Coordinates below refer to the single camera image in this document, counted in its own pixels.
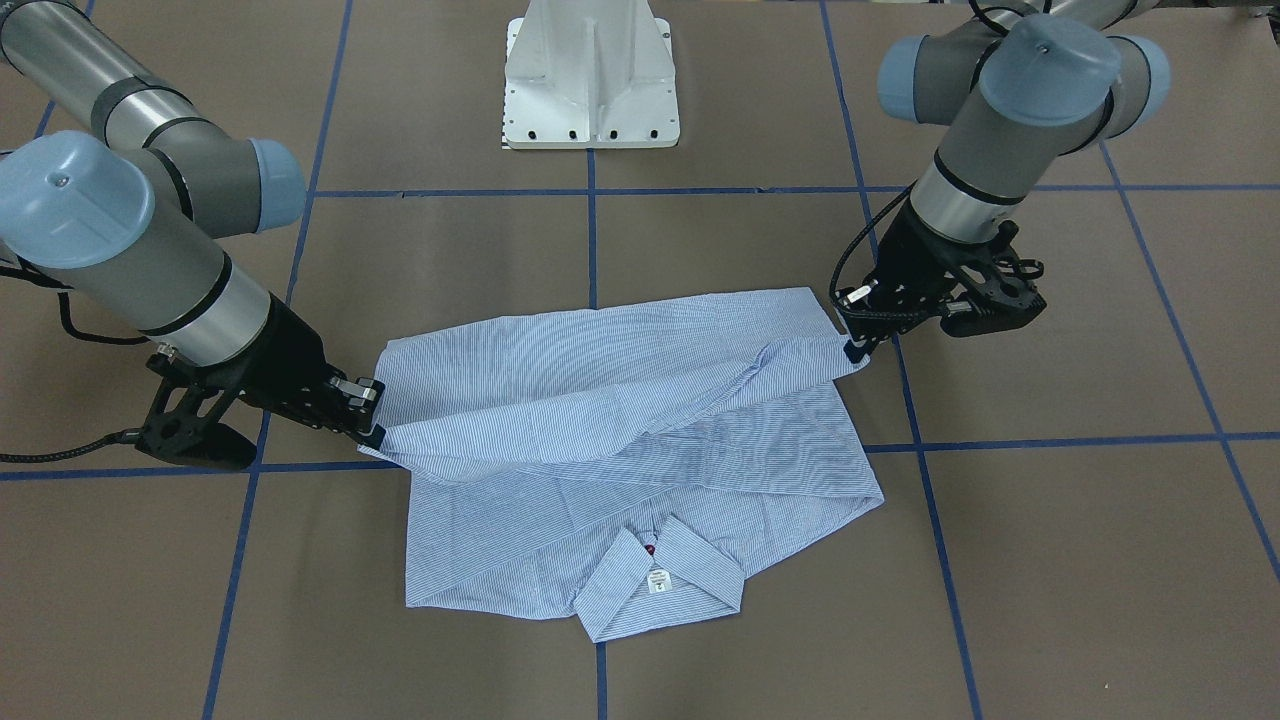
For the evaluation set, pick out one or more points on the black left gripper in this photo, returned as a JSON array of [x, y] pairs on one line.
[[917, 250]]

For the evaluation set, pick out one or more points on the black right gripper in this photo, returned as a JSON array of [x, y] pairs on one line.
[[283, 362]]

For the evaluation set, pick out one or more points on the blue striped button shirt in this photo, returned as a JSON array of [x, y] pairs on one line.
[[631, 467]]

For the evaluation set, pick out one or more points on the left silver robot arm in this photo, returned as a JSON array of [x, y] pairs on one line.
[[1017, 87]]

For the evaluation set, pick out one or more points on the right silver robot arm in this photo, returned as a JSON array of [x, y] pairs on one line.
[[130, 211]]

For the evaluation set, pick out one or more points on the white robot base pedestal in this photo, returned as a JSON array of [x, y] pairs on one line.
[[586, 75]]

